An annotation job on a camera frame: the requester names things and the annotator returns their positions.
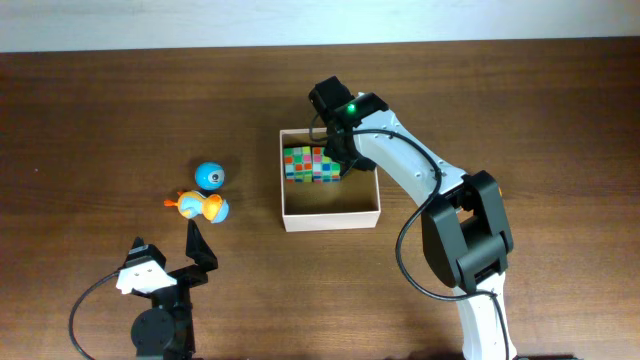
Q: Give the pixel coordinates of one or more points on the Rubik's cube one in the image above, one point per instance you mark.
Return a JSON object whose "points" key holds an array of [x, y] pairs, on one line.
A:
{"points": [[324, 169], [298, 166]]}

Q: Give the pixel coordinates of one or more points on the blue ball toy with eye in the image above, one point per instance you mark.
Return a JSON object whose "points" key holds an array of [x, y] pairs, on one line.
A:
{"points": [[210, 176]]}

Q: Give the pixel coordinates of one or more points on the white cardboard box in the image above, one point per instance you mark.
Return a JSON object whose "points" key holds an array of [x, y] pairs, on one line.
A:
{"points": [[351, 203]]}

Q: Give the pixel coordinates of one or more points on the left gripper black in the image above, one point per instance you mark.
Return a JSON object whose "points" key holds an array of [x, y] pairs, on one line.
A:
{"points": [[202, 254]]}

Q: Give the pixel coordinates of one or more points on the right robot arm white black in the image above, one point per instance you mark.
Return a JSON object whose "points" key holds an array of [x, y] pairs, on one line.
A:
{"points": [[466, 236]]}

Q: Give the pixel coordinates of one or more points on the orange blue duck toy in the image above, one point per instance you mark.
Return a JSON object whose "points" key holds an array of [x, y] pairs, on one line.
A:
{"points": [[191, 204]]}

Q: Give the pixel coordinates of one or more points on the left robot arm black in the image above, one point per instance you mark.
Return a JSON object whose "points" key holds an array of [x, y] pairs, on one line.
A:
{"points": [[166, 330]]}

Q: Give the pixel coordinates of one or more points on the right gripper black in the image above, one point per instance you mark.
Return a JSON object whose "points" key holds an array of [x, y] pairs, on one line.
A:
{"points": [[343, 151]]}

